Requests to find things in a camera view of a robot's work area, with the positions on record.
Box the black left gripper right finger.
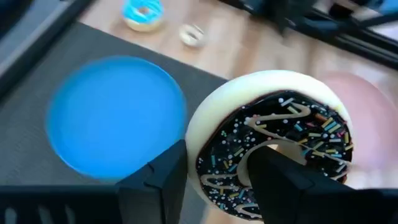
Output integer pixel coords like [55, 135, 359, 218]
[247, 145, 358, 224]

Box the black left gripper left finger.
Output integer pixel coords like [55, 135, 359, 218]
[115, 139, 188, 224]

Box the large chocolate sprinkle donut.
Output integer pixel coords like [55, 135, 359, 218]
[185, 70, 355, 222]

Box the small cream donut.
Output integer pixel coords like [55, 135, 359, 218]
[178, 23, 206, 48]

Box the blue round plate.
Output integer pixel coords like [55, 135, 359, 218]
[45, 55, 188, 183]

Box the pink round plate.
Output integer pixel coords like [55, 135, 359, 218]
[317, 70, 398, 175]

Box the dark woven placemat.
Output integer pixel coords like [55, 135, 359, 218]
[0, 21, 229, 224]

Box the large blue icing donut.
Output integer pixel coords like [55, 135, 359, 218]
[121, 0, 165, 32]

